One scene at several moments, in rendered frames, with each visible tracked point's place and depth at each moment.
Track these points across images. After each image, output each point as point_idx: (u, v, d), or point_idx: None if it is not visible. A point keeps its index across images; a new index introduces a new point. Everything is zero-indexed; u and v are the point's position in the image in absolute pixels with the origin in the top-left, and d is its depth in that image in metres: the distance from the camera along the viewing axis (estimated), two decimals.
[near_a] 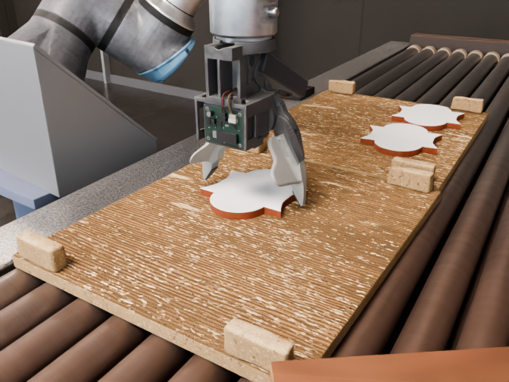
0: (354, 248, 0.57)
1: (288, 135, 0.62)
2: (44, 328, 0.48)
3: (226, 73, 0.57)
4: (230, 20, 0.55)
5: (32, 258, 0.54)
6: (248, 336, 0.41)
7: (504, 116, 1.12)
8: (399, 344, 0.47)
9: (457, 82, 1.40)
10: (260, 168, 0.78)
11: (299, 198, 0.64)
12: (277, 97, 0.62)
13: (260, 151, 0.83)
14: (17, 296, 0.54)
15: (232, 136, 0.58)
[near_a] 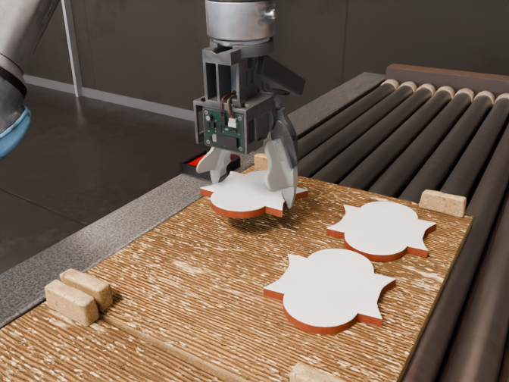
0: None
1: (285, 140, 0.62)
2: None
3: (225, 76, 0.57)
4: (228, 24, 0.54)
5: None
6: None
7: (498, 209, 0.80)
8: None
9: (438, 141, 1.07)
10: (71, 371, 0.45)
11: (288, 201, 0.65)
12: (276, 98, 0.61)
13: (89, 321, 0.50)
14: None
15: (232, 139, 0.58)
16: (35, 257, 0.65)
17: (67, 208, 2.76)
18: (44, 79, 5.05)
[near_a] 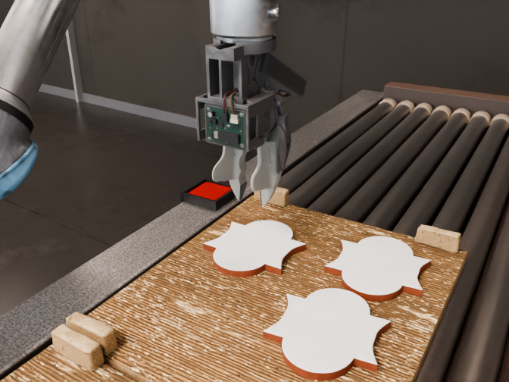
0: None
1: (279, 145, 0.63)
2: None
3: (228, 73, 0.57)
4: (232, 20, 0.55)
5: None
6: None
7: (491, 241, 0.81)
8: None
9: (434, 166, 1.09)
10: None
11: (263, 199, 0.67)
12: (277, 97, 0.62)
13: (95, 367, 0.52)
14: None
15: (233, 136, 0.58)
16: (41, 293, 0.67)
17: (68, 217, 2.78)
18: (45, 84, 5.07)
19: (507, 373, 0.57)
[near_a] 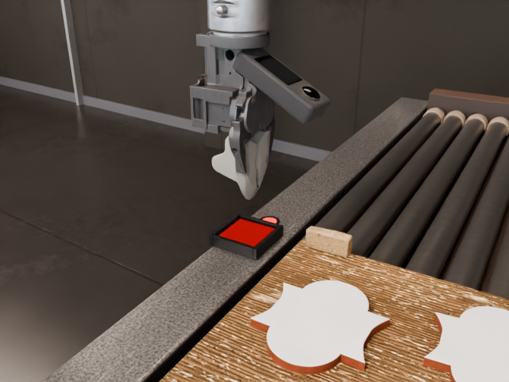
0: None
1: (233, 146, 0.64)
2: None
3: (213, 58, 0.65)
4: None
5: None
6: None
7: None
8: None
9: None
10: None
11: (245, 192, 0.69)
12: (241, 98, 0.61)
13: None
14: None
15: (198, 111, 0.67)
16: None
17: (68, 231, 2.59)
18: (44, 86, 4.88)
19: None
